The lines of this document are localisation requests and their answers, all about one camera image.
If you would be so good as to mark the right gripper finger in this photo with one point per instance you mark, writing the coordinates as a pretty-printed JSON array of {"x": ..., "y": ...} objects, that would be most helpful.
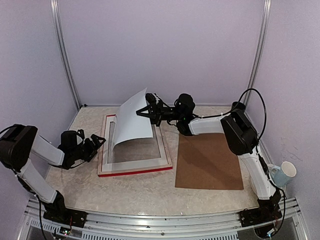
[
  {"x": 147, "y": 115},
  {"x": 144, "y": 110}
]

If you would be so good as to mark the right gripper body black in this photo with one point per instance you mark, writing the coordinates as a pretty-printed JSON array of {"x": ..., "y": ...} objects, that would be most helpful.
[{"x": 165, "y": 114}]

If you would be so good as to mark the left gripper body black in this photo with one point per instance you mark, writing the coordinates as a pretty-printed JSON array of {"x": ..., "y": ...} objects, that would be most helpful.
[{"x": 85, "y": 152}]

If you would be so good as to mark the autumn forest photo print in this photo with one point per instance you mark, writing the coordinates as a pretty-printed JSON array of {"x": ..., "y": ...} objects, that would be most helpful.
[{"x": 129, "y": 125}]

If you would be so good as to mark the wooden photo frame red edge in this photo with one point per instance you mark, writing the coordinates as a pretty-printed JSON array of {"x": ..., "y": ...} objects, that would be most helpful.
[{"x": 167, "y": 160}]

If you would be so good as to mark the white mat board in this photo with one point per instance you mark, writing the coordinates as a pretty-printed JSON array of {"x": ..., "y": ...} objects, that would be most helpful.
[{"x": 137, "y": 162}]

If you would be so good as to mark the brown backing board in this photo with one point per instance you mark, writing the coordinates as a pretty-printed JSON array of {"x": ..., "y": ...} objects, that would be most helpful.
[{"x": 205, "y": 162}]

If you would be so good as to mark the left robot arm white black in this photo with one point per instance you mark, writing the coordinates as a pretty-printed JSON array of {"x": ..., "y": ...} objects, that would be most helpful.
[{"x": 22, "y": 145}]

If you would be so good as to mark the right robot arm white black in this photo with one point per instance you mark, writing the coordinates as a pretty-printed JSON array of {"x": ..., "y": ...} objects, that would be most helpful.
[{"x": 242, "y": 140}]

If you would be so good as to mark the dark green cup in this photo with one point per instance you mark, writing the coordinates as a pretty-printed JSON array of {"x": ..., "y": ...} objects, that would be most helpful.
[{"x": 238, "y": 105}]

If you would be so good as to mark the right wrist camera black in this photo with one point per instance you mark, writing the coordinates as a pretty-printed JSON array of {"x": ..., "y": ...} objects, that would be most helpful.
[{"x": 151, "y": 99}]

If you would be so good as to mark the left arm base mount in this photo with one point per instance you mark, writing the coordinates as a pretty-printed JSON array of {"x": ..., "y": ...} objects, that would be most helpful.
[{"x": 71, "y": 217}]

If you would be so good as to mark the right aluminium corner post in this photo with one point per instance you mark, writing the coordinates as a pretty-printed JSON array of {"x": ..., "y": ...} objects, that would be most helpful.
[{"x": 260, "y": 44}]

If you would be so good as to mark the aluminium corner post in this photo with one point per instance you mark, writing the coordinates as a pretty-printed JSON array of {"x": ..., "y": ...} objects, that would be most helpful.
[
  {"x": 260, "y": 44},
  {"x": 54, "y": 5}
]

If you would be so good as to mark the left aluminium corner post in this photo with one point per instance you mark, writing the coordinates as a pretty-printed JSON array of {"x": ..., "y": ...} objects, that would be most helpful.
[{"x": 54, "y": 5}]

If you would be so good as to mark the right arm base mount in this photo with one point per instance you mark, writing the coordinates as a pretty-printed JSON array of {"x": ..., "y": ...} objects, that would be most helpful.
[{"x": 256, "y": 216}]

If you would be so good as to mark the aluminium front rail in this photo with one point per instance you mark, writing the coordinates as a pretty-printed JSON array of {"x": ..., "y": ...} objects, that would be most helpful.
[{"x": 112, "y": 226}]

